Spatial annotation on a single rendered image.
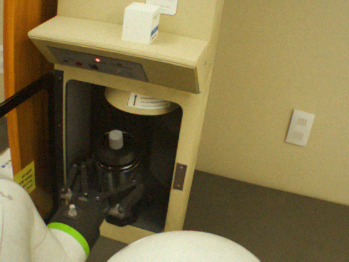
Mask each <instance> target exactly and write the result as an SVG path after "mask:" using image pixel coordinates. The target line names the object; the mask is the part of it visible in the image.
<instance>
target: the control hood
mask: <svg viewBox="0 0 349 262"><path fill-rule="evenodd" d="M122 31H123V25H120V24H112V23H109V22H108V23H106V22H102V21H100V22H99V21H94V20H93V21H91V20H88V19H87V20H86V19H79V18H76V17H75V18H72V17H65V16H56V17H53V18H52V19H50V20H48V21H47V22H45V23H43V24H41V25H40V26H37V27H36V28H34V29H33V30H31V31H29V32H28V37H29V39H31V41H32V42H33V43H34V45H36V47H37V48H38V50H40V51H41V53H42V54H43V55H44V57H46V59H47V60H48V61H49V62H51V63H53V64H60V63H59V61H57V59H56V58H55V57H54V55H53V54H52V53H51V51H50V50H49V49H48V48H47V47H46V46H49V47H56V48H58V49H59V48H61V49H65V50H66V49H68V50H70V51H77V52H84V53H88V54H94V55H97V56H105V57H109V58H115V59H120V60H123V61H130V62H136V63H139V64H141V65H142V68H143V70H144V71H145V74H146V77H147V79H148V81H149V82H146V83H149V84H154V85H159V86H162V87H167V88H170V89H175V90H180V91H183V92H189V93H192V94H196V95H198V94H200V93H201V91H202V88H203V82H204V75H205V71H206V65H207V58H208V51H209V45H210V44H209V43H208V41H202V40H199V39H193V38H190V37H185V36H179V35H176V34H168V33H164V32H160V31H158V35H157V37H156V38H155V39H154V40H153V42H152V43H151V44H147V45H146V44H140V43H137V42H128V41H123V40H122ZM60 65H62V64H60ZM127 78H128V77H127ZM128 79H131V78H128ZM133 80H136V79H133ZM138 81H141V80H138ZM141 82H144V81H141Z"/></svg>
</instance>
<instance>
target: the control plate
mask: <svg viewBox="0 0 349 262"><path fill-rule="evenodd" d="M46 47H47V48H48V49H49V50H50V51H51V53H52V54H53V55H54V57H55V58H56V59H57V61H59V63H60V64H62V65H63V64H65V65H67V66H74V67H79V68H84V69H88V70H92V71H94V70H95V71H99V72H103V73H106V74H107V73H109V74H113V75H118V76H121V77H126V78H127V77H128V78H131V79H136V80H141V81H144V82H149V81H148V79H147V77H146V74H145V71H144V70H143V68H142V65H141V64H139V63H136V62H130V61H123V60H120V59H115V58H109V57H105V56H97V55H94V54H88V53H84V52H77V51H70V50H68V49H66V50H65V49H61V48H59V49H58V48H56V47H49V46H46ZM96 59H100V61H96ZM64 60H67V62H64ZM76 62H80V63H82V66H78V65H76ZM89 63H90V64H95V65H96V66H97V68H98V69H92V68H91V67H90V66H89ZM117 63H119V64H122V65H117ZM104 68H108V69H109V70H107V72H106V71H105V69H104ZM116 70H119V71H120V72H119V74H117V72H116ZM128 73H131V74H132V75H131V76H128V75H129V74H128Z"/></svg>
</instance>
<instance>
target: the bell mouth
mask: <svg viewBox="0 0 349 262"><path fill-rule="evenodd" d="M105 97H106V99H107V100H108V101H109V102H110V103H111V104H112V105H113V106H114V107H116V108H118V109H120V110H123V111H126V112H129V113H132V114H138V115H162V114H167V113H170V112H173V111H175V110H176V109H178V108H180V105H178V104H177V103H174V102H170V101H167V100H162V99H157V98H154V97H149V96H146V95H141V94H136V93H133V92H129V91H125V90H120V89H116V88H110V87H107V88H106V89H105Z"/></svg>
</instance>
